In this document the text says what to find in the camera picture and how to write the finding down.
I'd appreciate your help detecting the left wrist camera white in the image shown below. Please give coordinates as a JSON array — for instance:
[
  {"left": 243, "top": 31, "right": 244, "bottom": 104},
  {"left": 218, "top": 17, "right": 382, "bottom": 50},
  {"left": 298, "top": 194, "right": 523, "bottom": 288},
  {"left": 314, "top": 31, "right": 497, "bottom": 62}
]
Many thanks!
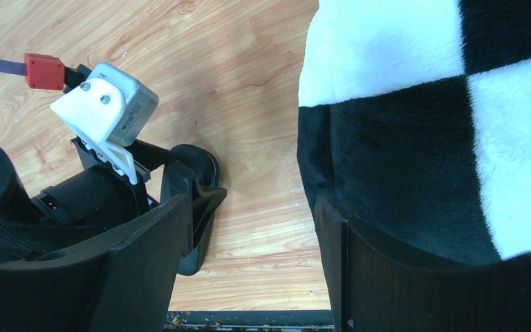
[{"left": 50, "top": 62, "right": 159, "bottom": 185}]

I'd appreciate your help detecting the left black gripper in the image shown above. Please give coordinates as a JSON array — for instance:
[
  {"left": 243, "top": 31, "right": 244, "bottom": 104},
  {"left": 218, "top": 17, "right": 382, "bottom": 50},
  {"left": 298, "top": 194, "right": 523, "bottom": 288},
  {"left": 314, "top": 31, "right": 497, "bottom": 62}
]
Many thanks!
[{"left": 31, "top": 138, "right": 227, "bottom": 276}]

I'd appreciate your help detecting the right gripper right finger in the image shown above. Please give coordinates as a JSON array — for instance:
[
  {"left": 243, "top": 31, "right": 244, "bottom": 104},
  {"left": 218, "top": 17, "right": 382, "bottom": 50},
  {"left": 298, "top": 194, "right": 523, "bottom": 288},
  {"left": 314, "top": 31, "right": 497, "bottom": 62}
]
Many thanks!
[{"left": 315, "top": 196, "right": 531, "bottom": 331}]

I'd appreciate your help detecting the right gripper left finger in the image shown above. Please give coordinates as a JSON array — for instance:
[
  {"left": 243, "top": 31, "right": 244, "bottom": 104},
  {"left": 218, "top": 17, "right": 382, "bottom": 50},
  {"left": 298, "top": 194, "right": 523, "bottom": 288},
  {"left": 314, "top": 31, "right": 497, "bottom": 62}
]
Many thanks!
[{"left": 0, "top": 195, "right": 189, "bottom": 331}]

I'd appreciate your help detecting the black white checkered blanket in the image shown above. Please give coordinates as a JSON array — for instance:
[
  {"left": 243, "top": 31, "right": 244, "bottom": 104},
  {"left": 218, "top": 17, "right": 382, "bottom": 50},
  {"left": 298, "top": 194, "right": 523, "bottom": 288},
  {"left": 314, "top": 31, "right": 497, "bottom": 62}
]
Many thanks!
[{"left": 297, "top": 0, "right": 531, "bottom": 264}]

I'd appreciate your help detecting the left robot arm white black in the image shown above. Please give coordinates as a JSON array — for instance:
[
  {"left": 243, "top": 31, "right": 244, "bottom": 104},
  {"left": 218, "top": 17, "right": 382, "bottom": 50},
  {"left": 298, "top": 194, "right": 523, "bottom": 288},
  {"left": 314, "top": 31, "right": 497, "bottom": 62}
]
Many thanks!
[{"left": 0, "top": 138, "right": 227, "bottom": 276}]

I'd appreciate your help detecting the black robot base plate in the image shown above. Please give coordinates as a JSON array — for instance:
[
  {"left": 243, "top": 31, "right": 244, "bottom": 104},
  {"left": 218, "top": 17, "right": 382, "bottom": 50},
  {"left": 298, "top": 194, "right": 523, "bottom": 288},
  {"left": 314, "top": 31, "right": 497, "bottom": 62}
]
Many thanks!
[{"left": 164, "top": 310, "right": 335, "bottom": 332}]

